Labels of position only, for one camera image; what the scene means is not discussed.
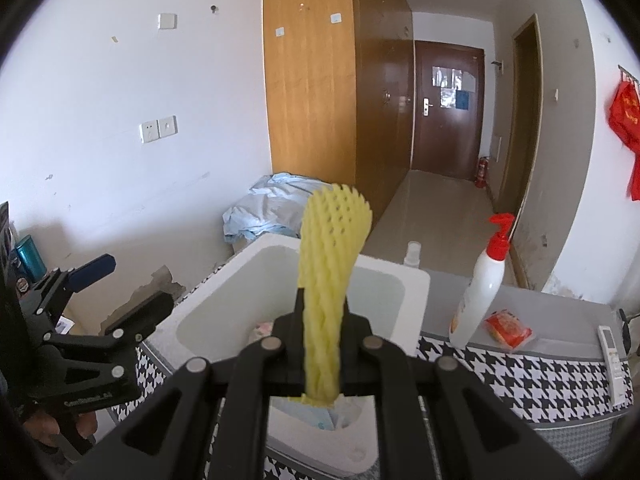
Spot light wooden wardrobe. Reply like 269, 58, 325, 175
262, 0, 414, 219

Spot white styrofoam box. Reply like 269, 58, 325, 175
151, 234, 431, 478

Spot white wall switch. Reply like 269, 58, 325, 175
157, 13, 178, 30

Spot white remote control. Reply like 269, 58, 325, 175
598, 325, 626, 408

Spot dark brown entrance door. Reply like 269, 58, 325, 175
411, 40, 485, 181

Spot person's left hand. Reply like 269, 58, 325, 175
20, 410, 98, 455

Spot red fire extinguisher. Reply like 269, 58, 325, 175
474, 157, 489, 188

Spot red snack packet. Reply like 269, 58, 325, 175
484, 310, 534, 352

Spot clear blue spray bottle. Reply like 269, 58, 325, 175
404, 240, 422, 269

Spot green tissue pack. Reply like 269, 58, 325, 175
250, 322, 273, 341

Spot yellow foam fruit net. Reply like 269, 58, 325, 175
297, 184, 372, 408

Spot teal can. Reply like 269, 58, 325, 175
11, 235, 47, 295

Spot light blue plastic bag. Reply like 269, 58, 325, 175
222, 172, 329, 244

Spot white red pump bottle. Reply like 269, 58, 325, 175
448, 212, 515, 349

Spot houndstooth table cloth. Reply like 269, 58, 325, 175
107, 332, 634, 479

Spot blue face mask stack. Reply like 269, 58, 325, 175
271, 396, 364, 431

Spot white wall socket pair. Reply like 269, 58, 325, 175
139, 116, 178, 144

